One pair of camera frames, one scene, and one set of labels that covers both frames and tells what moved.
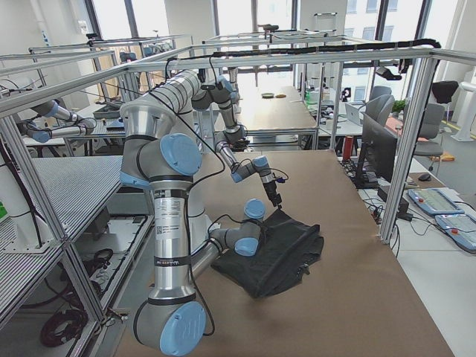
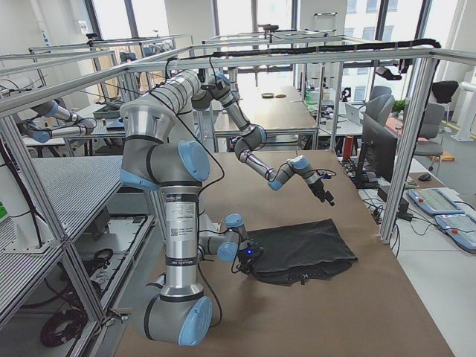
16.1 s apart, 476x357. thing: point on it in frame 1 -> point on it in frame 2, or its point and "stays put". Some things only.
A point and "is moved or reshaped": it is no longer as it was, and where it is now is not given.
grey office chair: [431, 125] stays put
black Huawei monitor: [378, 153] stays put
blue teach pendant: [434, 201] stays put
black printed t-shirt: [286, 248] is moved or reshaped
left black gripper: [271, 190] -> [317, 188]
